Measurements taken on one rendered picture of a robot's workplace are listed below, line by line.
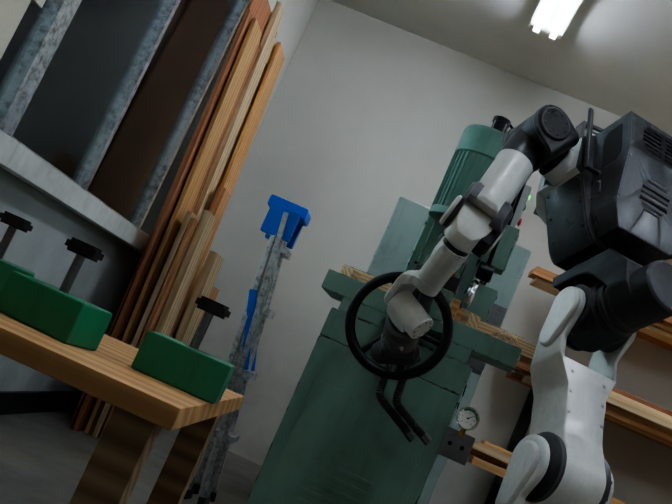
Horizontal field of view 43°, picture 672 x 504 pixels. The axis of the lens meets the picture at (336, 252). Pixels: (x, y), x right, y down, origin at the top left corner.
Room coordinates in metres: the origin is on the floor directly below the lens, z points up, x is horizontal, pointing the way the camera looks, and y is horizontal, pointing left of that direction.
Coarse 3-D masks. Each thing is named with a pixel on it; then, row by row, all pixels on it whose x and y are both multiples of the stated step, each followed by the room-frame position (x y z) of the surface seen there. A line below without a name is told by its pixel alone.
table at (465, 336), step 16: (336, 272) 2.48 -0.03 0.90; (336, 288) 2.47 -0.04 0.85; (352, 288) 2.46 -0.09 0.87; (368, 304) 2.45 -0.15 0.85; (384, 304) 2.44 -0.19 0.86; (464, 336) 2.39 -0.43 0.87; (480, 336) 2.38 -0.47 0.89; (480, 352) 2.38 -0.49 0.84; (496, 352) 2.37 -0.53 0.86; (512, 352) 2.36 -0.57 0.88; (512, 368) 2.38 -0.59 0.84
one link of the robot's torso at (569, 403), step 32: (576, 288) 1.77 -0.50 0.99; (576, 320) 1.76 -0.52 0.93; (544, 352) 1.80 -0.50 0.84; (544, 384) 1.80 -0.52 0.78; (576, 384) 1.75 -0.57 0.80; (608, 384) 1.79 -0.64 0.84; (544, 416) 1.77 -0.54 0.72; (576, 416) 1.72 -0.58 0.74; (576, 448) 1.69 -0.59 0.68; (544, 480) 1.66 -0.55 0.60; (576, 480) 1.66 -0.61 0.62; (608, 480) 1.69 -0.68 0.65
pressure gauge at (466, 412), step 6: (462, 408) 2.31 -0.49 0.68; (468, 408) 2.31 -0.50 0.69; (462, 414) 2.32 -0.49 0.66; (468, 414) 2.31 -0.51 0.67; (474, 414) 2.31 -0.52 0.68; (462, 420) 2.31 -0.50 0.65; (468, 420) 2.31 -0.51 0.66; (474, 420) 2.31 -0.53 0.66; (462, 426) 2.31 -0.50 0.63; (468, 426) 2.31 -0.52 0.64; (474, 426) 2.31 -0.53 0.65; (462, 432) 2.33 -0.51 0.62
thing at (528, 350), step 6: (360, 276) 2.62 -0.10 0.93; (366, 276) 2.62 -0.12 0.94; (366, 282) 2.61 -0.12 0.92; (378, 288) 2.61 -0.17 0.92; (384, 288) 2.60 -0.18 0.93; (480, 324) 2.54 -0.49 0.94; (480, 330) 2.54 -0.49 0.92; (486, 330) 2.53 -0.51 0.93; (492, 330) 2.53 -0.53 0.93; (522, 342) 2.51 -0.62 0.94; (522, 348) 2.51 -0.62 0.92; (528, 348) 2.51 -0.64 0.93; (534, 348) 2.50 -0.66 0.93; (522, 354) 2.51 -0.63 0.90; (528, 354) 2.50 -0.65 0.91
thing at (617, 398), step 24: (552, 288) 4.38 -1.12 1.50; (648, 336) 4.52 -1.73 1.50; (528, 360) 4.46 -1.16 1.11; (528, 384) 4.55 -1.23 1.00; (528, 408) 4.72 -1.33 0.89; (624, 408) 4.19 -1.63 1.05; (648, 408) 4.28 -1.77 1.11; (648, 432) 4.26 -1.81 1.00; (480, 456) 4.39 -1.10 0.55; (504, 456) 4.31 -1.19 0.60
